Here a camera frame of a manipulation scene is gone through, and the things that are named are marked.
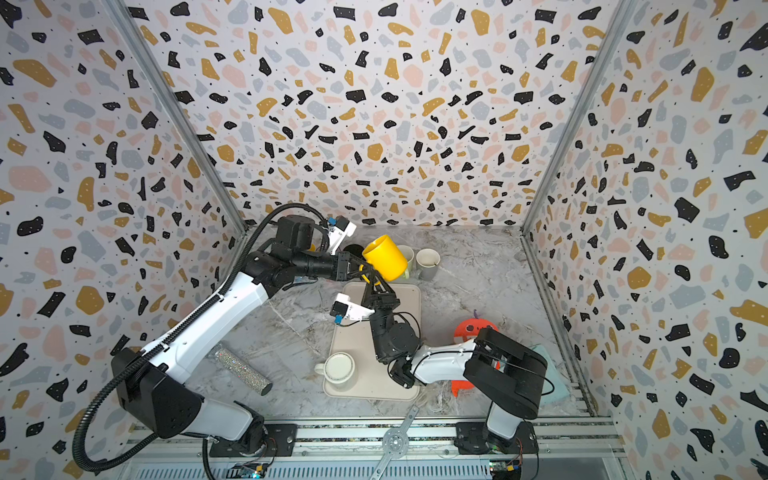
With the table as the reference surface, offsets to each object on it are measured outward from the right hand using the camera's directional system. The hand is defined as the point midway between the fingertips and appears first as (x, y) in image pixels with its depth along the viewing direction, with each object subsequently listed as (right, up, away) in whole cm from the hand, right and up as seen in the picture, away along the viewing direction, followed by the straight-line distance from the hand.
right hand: (380, 269), depth 71 cm
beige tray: (-3, -32, +13) cm, 35 cm away
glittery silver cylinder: (-38, -28, +11) cm, 49 cm away
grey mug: (+14, +1, +33) cm, 36 cm away
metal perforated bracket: (+4, -43, +3) cm, 44 cm away
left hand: (-3, +1, -1) cm, 3 cm away
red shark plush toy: (+24, -18, +15) cm, 33 cm away
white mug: (-11, -26, +7) cm, 30 cm away
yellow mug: (+1, +3, 0) cm, 3 cm away
